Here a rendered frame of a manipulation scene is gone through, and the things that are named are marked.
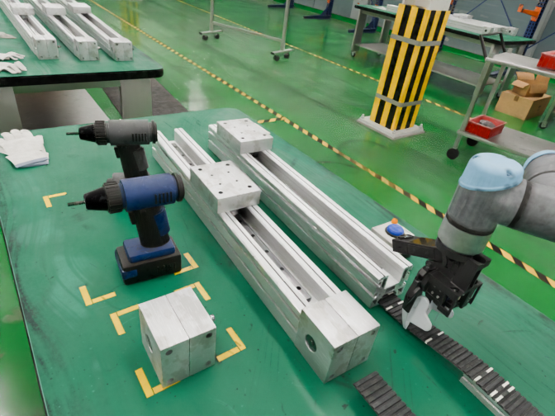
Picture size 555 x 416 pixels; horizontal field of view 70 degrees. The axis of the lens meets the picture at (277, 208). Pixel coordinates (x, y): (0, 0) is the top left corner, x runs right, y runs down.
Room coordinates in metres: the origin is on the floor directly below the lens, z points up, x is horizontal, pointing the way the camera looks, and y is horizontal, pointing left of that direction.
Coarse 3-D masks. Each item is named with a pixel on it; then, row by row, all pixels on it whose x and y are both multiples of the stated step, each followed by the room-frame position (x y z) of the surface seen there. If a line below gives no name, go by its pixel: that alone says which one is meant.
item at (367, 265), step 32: (224, 160) 1.13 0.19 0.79; (256, 160) 1.02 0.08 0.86; (288, 192) 0.87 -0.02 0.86; (320, 192) 0.89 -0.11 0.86; (288, 224) 0.83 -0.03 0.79; (320, 224) 0.75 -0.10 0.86; (352, 224) 0.77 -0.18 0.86; (320, 256) 0.72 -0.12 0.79; (352, 256) 0.65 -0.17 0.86; (384, 256) 0.68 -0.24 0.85; (352, 288) 0.63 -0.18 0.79; (384, 288) 0.61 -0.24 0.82
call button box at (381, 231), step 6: (390, 222) 0.83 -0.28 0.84; (372, 228) 0.80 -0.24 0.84; (378, 228) 0.80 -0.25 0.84; (384, 228) 0.80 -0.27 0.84; (378, 234) 0.78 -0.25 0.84; (384, 234) 0.78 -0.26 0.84; (390, 234) 0.78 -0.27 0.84; (384, 240) 0.76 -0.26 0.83; (390, 240) 0.76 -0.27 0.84; (390, 246) 0.75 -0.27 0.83
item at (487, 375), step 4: (488, 368) 0.46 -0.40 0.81; (492, 368) 0.45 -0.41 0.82; (484, 372) 0.44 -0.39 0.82; (488, 372) 0.44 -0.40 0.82; (492, 372) 0.45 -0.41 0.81; (496, 372) 0.45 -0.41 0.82; (476, 376) 0.43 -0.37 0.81; (480, 376) 0.43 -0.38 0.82; (484, 376) 0.44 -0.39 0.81; (488, 376) 0.44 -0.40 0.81; (492, 376) 0.44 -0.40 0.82; (496, 376) 0.44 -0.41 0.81; (472, 380) 0.43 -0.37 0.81; (476, 380) 0.43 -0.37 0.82; (480, 380) 0.43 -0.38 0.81; (484, 380) 0.43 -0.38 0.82; (488, 380) 0.43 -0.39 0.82; (492, 380) 0.43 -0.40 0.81; (480, 384) 0.42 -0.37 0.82; (484, 384) 0.42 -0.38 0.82
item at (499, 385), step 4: (500, 376) 0.44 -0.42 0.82; (496, 380) 0.43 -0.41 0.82; (500, 380) 0.43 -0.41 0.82; (504, 380) 0.44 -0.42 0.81; (488, 384) 0.42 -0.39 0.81; (492, 384) 0.42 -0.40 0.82; (496, 384) 0.42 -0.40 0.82; (500, 384) 0.43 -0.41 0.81; (504, 384) 0.43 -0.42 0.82; (508, 384) 0.43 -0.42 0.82; (484, 388) 0.41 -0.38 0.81; (488, 388) 0.41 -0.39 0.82; (492, 388) 0.42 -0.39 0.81; (496, 388) 0.42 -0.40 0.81; (500, 388) 0.42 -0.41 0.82; (504, 388) 0.42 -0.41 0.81; (488, 392) 0.41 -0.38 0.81; (492, 392) 0.41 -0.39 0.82; (496, 392) 0.41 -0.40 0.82; (500, 392) 0.41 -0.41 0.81; (492, 396) 0.40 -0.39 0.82
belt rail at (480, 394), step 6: (462, 378) 0.44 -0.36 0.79; (468, 378) 0.44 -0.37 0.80; (462, 384) 0.44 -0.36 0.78; (468, 384) 0.43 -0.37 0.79; (474, 384) 0.43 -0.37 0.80; (474, 390) 0.42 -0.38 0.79; (480, 390) 0.42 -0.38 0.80; (480, 396) 0.42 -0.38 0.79; (486, 396) 0.41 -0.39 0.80; (486, 402) 0.41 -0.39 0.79; (492, 402) 0.40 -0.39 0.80; (492, 408) 0.40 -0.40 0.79; (498, 408) 0.39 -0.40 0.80; (498, 414) 0.39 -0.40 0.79; (504, 414) 0.39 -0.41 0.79
